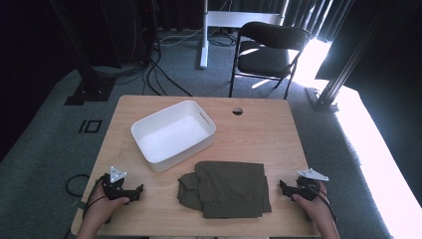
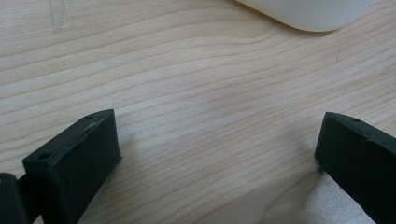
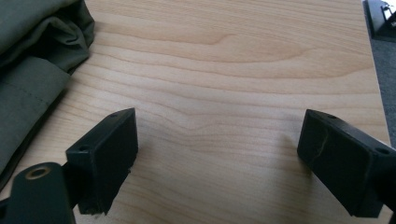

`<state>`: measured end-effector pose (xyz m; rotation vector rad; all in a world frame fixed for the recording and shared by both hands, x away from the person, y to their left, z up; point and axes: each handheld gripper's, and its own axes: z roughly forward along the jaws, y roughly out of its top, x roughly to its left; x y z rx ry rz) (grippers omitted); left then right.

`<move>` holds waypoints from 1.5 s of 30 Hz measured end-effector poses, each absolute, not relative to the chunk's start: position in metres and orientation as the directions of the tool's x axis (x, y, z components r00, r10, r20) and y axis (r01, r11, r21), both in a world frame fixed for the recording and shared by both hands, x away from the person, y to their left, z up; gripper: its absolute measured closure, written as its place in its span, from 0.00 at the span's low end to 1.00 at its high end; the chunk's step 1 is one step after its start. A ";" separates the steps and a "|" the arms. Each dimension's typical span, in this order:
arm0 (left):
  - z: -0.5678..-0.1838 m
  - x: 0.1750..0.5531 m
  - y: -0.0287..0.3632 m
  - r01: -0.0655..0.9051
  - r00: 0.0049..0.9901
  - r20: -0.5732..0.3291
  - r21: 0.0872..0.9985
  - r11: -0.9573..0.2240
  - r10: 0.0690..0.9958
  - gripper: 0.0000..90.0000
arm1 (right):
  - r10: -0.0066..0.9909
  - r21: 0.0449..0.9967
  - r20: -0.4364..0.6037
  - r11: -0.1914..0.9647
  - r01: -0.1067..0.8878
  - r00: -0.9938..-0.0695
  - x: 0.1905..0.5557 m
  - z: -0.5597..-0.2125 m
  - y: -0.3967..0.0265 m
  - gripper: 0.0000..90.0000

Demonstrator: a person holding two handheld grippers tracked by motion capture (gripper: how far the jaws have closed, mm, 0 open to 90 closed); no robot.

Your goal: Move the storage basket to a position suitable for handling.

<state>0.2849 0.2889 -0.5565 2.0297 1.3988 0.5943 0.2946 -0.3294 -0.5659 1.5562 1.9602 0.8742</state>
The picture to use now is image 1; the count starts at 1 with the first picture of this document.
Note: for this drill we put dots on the white desk frame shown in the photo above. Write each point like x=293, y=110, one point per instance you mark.
x=205, y=33

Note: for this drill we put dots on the black folding chair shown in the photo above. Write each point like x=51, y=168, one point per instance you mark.
x=265, y=56

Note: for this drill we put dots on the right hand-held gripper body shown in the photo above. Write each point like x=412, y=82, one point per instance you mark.
x=308, y=187

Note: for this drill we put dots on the white plastic bin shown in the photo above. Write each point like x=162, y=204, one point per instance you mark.
x=172, y=136

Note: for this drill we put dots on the dark curtain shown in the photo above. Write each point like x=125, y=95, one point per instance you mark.
x=315, y=16

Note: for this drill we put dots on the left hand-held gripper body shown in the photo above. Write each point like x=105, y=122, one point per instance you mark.
x=113, y=186

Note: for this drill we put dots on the olive green pants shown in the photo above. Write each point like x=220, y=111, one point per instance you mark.
x=229, y=189

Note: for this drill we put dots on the person's left hand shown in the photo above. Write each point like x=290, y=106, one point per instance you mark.
x=104, y=207

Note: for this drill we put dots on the person's right hand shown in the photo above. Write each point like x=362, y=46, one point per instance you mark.
x=313, y=209

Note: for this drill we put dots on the black metal stand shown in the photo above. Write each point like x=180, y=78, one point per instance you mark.
x=89, y=79
x=335, y=86

